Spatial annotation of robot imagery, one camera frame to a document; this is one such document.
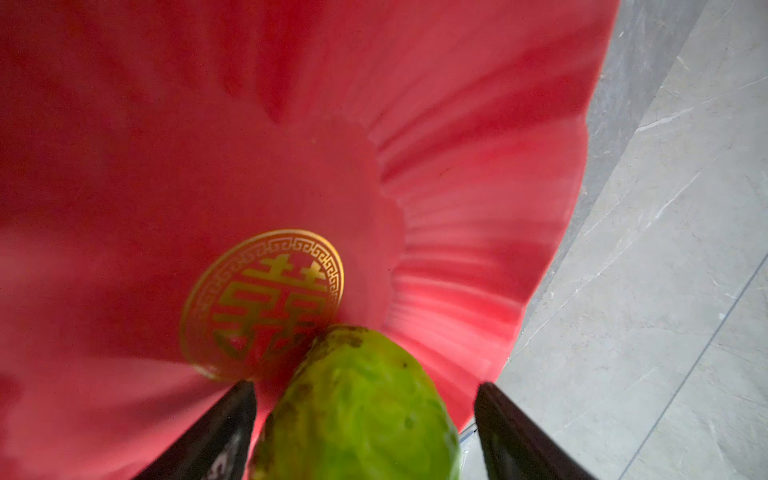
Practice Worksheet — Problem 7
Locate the light green bumpy fake fruit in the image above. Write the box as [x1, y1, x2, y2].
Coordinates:
[247, 325, 460, 479]

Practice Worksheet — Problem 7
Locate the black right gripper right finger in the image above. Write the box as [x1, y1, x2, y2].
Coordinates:
[474, 382, 595, 480]

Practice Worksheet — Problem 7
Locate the red flower-shaped plate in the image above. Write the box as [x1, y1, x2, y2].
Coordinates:
[1, 1, 619, 479]

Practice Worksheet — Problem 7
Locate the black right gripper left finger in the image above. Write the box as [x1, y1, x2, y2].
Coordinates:
[136, 381, 257, 480]

